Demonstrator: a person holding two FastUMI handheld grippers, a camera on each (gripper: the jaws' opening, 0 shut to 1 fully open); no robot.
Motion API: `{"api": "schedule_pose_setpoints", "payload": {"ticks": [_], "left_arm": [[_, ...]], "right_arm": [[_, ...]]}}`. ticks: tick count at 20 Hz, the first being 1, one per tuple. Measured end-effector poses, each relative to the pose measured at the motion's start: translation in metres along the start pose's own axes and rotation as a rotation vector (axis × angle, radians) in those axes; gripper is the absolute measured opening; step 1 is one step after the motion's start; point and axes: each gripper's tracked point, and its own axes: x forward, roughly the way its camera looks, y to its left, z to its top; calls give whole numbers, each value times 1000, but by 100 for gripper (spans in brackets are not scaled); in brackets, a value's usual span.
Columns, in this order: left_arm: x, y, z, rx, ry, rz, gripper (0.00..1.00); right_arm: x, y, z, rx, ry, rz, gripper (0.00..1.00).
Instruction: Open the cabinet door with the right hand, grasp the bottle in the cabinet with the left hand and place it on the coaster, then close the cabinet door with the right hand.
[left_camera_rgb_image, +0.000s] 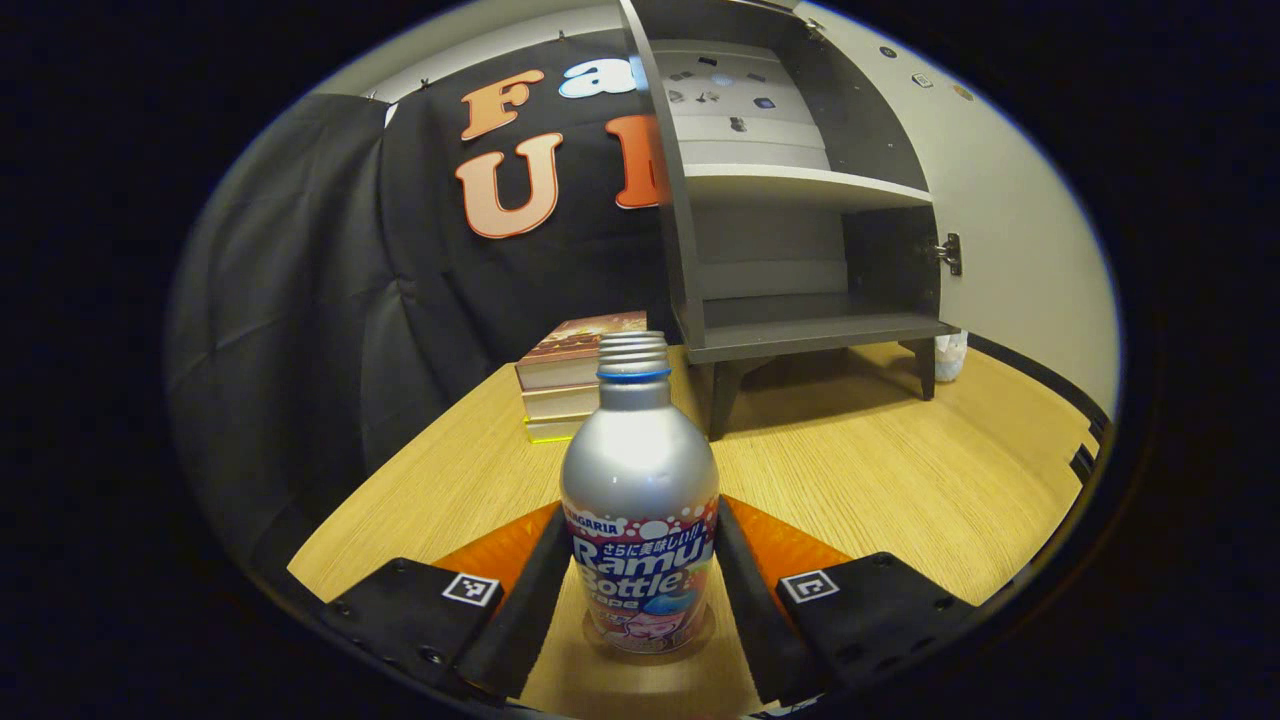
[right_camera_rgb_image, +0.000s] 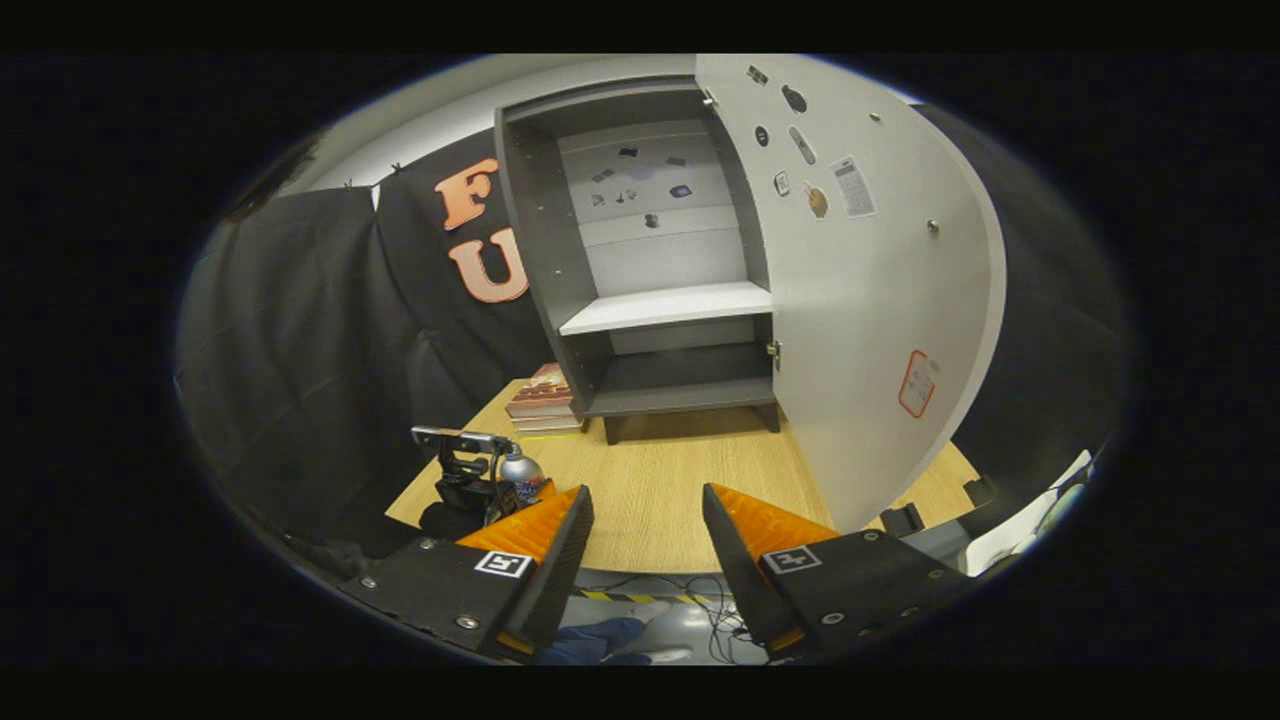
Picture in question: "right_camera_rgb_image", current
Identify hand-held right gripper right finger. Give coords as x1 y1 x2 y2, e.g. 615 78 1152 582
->
702 483 986 656

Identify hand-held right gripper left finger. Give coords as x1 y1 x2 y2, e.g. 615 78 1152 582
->
340 485 596 658

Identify silver bottle with pink label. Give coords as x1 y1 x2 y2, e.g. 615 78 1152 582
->
498 452 548 506

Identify white cabinet door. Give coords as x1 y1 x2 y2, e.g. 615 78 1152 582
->
695 55 1008 534

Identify white cabinet shelf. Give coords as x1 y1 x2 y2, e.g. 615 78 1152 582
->
558 280 774 337

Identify dark grey cabinet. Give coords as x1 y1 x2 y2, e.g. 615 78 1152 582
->
493 75 783 446

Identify yellow black floor tape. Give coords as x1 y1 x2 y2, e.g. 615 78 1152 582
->
578 589 703 605

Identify person's blue trouser leg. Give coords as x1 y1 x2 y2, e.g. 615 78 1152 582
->
540 617 649 666

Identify person's white shoe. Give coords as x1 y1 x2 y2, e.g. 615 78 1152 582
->
630 599 693 664

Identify black backdrop cloth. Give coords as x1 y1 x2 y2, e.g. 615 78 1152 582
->
180 100 1131 561

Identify row of black cloth clips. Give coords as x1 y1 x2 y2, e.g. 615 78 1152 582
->
340 160 403 191

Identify black floor cables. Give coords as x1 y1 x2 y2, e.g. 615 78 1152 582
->
640 574 749 641

